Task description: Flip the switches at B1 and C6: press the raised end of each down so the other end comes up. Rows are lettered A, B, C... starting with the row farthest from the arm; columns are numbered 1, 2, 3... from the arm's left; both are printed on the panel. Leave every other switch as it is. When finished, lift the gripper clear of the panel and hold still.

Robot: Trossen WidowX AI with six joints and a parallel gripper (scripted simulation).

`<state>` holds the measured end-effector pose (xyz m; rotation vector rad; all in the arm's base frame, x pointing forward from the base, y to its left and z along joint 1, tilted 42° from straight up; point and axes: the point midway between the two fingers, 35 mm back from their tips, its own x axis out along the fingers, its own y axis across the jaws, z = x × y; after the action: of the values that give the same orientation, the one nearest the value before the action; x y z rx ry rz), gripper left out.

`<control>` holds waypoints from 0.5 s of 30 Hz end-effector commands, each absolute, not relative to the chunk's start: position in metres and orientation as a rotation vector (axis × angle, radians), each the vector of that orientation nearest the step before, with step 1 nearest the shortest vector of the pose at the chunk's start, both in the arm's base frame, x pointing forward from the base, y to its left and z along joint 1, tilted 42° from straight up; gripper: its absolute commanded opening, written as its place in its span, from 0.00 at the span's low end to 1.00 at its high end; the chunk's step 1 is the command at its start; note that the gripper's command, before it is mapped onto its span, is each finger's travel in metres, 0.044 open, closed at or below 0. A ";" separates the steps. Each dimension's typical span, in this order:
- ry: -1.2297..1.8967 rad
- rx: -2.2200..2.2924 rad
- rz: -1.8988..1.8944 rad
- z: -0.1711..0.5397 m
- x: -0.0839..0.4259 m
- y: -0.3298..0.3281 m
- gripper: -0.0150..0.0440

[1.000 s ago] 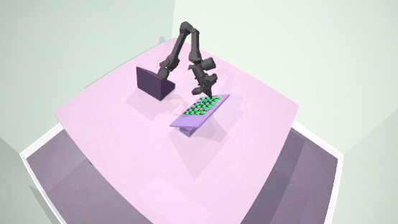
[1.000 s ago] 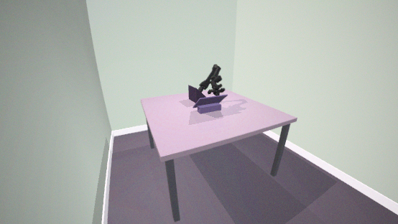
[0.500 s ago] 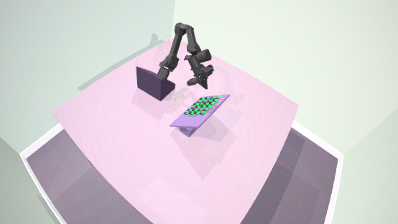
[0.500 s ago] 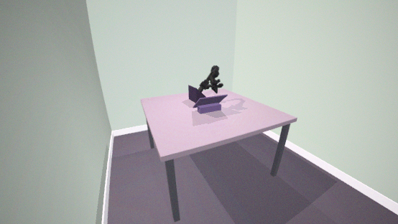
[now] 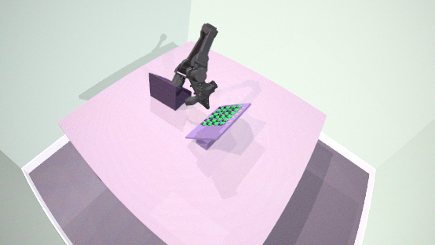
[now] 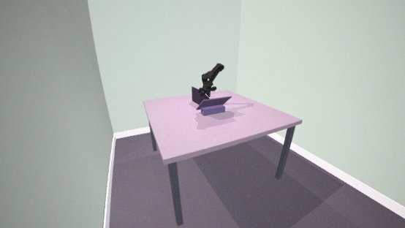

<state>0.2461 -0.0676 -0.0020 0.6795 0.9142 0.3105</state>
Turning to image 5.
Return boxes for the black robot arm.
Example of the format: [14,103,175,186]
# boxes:
[171,23,218,95]

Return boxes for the purple switch panel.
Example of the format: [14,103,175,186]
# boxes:
[185,103,251,151]

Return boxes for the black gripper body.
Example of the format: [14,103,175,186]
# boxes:
[185,82,206,105]

